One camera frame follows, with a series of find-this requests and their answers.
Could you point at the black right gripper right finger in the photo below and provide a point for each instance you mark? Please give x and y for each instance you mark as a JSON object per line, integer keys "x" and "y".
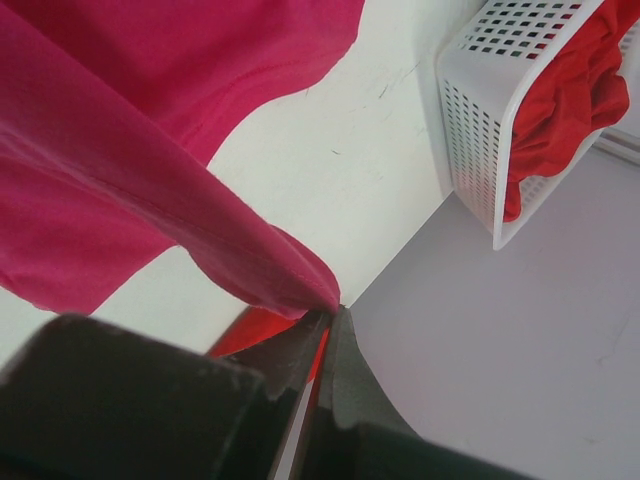
{"x": 352, "y": 430}

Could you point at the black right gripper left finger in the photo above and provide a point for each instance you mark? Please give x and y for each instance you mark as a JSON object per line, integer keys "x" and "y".
{"x": 85, "y": 399}

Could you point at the pink t shirt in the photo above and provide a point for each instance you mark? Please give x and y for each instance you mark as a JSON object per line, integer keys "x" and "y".
{"x": 110, "y": 114}

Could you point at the white plastic laundry basket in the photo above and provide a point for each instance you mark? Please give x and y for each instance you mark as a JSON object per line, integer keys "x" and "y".
{"x": 484, "y": 75}

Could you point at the folded red t shirt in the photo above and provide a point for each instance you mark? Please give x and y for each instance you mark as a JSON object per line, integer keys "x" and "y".
{"x": 256, "y": 325}

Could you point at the red crumpled t shirt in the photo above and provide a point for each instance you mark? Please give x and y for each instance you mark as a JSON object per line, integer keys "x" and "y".
{"x": 579, "y": 92}

